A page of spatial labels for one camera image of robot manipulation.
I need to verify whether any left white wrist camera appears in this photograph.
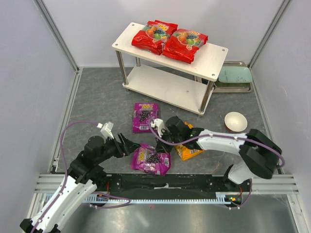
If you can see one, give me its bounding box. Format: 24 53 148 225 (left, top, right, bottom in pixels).
97 121 114 139

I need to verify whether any white slotted cable duct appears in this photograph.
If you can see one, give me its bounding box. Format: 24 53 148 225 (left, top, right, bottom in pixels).
45 186 243 205

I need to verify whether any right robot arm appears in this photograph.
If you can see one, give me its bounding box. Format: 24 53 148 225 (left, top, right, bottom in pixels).
149 116 285 185

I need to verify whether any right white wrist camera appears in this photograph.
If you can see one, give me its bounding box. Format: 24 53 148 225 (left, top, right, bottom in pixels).
149 118 165 138

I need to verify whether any metal tray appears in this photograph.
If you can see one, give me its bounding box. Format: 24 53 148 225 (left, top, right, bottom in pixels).
213 61 253 93

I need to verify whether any purple grape candy bag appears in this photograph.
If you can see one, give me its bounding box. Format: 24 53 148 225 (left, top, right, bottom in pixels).
132 103 160 133
130 144 172 176

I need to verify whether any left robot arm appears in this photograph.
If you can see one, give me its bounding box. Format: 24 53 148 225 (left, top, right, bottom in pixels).
20 133 140 233

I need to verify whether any white two-tier wooden shelf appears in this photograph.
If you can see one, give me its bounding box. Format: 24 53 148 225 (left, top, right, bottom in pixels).
112 22 228 116

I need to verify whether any red fruit candy bag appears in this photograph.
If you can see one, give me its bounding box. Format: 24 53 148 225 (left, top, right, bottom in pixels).
131 20 178 55
162 29 208 64

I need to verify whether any white and red bowl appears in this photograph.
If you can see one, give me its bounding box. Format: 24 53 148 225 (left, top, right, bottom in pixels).
224 112 248 132

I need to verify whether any orange mango candy bag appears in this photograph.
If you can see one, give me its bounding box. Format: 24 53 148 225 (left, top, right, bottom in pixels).
174 121 206 162

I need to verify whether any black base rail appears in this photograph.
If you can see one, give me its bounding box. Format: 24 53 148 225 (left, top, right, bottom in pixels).
96 173 250 193

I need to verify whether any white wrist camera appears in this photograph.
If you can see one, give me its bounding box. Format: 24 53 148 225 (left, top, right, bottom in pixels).
149 118 165 138
97 121 114 139

